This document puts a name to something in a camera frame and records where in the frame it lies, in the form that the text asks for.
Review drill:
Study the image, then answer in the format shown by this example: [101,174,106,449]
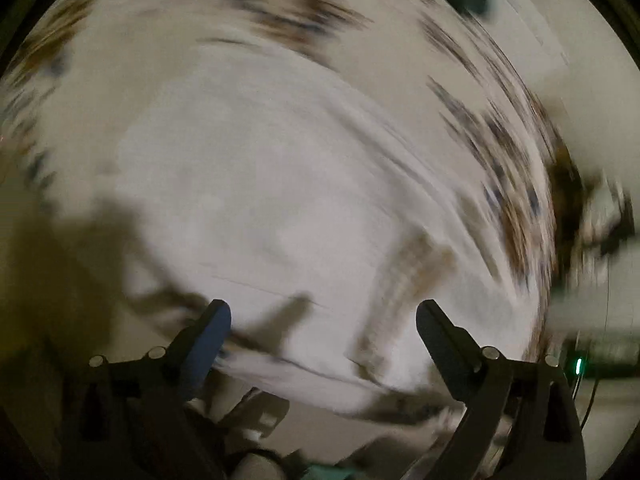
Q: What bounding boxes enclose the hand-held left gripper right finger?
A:
[415,299,589,480]

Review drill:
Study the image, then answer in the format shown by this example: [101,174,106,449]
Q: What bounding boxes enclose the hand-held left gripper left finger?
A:
[60,299,234,480]

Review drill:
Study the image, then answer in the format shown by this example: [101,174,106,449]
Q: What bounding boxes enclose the white pants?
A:
[114,42,548,413]

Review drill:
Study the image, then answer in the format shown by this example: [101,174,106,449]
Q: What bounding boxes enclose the dark device with green light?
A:
[560,332,640,378]

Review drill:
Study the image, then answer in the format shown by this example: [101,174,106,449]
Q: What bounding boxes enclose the teal cloth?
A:
[305,465,368,480]

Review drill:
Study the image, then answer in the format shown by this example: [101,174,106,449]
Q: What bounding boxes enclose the white patterned cloth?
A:
[0,0,568,311]

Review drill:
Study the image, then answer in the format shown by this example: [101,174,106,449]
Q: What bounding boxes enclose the black cable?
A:
[575,375,601,428]

